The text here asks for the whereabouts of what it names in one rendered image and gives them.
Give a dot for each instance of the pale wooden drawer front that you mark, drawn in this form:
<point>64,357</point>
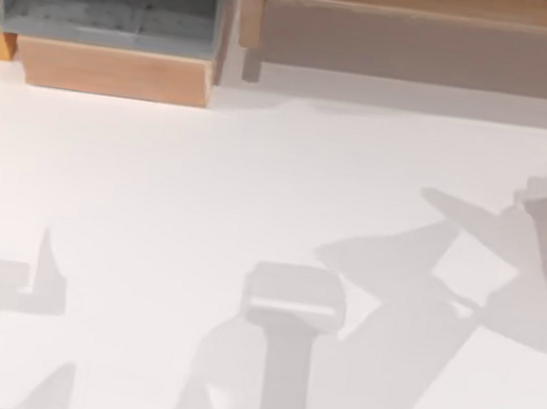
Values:
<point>114,71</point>

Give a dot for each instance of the wooden open shelf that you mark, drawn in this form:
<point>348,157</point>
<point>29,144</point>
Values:
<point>427,33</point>

